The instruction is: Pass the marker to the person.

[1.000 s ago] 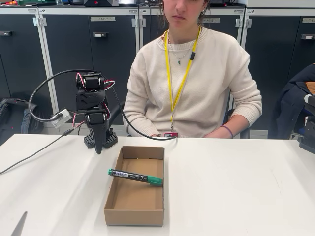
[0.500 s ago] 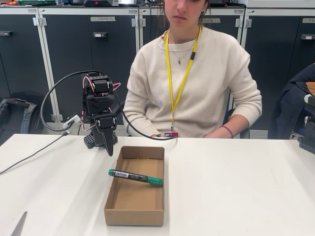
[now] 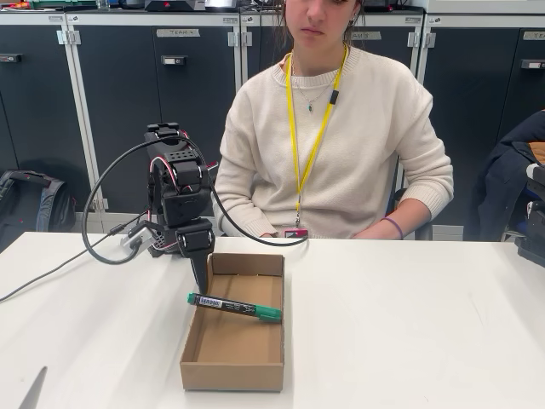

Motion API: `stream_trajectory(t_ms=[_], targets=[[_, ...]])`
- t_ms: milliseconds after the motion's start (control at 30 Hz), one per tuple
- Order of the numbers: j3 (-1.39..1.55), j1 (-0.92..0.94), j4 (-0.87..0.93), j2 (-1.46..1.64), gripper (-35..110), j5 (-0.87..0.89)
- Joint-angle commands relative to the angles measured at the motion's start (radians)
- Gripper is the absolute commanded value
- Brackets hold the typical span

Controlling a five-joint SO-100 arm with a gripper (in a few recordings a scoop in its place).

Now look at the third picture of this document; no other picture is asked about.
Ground open cardboard box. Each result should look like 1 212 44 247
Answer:
179 252 285 393

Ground person's right forearm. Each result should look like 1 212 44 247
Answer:
214 170 278 239

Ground thin grey power cable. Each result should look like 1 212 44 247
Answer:
0 215 148 302

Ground person's left forearm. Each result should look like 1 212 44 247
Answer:
393 168 455 240

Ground thin necklace with teal pendant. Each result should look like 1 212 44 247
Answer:
291 72 337 114

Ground thick black camera cable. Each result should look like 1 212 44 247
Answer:
82 135 310 267

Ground grey label reading TEAM 4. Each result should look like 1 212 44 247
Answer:
156 28 201 38

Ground dark grey backpack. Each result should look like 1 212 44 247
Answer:
0 169 78 252

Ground person's left hand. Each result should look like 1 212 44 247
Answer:
354 222 399 240

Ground green flat box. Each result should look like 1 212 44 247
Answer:
29 0 99 10

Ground purple hair tie bracelet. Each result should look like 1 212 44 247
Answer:
385 216 406 240

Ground green and black marker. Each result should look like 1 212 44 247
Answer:
185 291 284 325

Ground yellow lanyard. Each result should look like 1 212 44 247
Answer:
284 42 349 228

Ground black flat electronic device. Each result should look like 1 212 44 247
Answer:
144 0 206 13

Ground dark navy jacket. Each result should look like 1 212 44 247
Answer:
476 109 545 242

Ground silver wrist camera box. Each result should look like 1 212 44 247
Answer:
119 225 155 253

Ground person in cream sweater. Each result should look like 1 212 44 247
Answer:
214 0 455 240

